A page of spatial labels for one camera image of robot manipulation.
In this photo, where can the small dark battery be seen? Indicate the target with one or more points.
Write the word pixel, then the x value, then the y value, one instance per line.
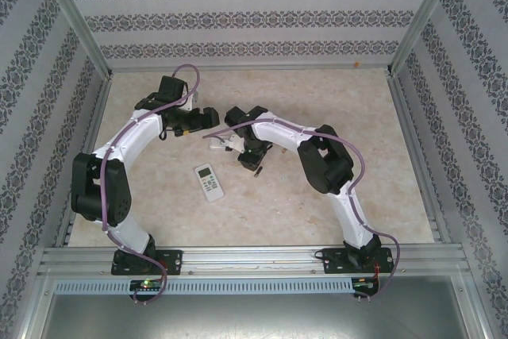
pixel 259 173

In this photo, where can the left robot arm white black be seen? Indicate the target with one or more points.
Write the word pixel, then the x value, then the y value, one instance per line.
pixel 135 142

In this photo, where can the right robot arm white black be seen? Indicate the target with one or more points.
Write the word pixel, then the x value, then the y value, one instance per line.
pixel 274 132

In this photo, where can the grey metal sheet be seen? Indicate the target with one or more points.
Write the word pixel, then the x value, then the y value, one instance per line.
pixel 254 315

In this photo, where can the left circuit board green light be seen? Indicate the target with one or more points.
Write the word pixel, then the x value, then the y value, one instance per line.
pixel 147 284

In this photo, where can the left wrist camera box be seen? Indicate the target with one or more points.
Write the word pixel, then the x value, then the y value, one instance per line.
pixel 192 101

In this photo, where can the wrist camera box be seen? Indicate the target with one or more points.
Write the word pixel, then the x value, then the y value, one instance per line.
pixel 192 101
pixel 232 142

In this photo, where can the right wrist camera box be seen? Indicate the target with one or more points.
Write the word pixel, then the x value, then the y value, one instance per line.
pixel 232 142

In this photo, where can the aluminium table edge rail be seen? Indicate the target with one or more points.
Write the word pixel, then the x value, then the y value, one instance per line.
pixel 278 70
pixel 93 136
pixel 412 148

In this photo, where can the aluminium mounting rail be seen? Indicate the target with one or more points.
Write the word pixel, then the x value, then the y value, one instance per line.
pixel 254 259

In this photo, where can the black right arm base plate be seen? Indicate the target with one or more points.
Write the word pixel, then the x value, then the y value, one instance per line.
pixel 335 261

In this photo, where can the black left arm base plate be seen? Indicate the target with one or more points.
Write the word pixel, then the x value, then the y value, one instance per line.
pixel 172 261

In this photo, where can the aluminium frame post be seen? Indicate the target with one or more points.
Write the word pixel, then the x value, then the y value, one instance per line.
pixel 424 17
pixel 75 21

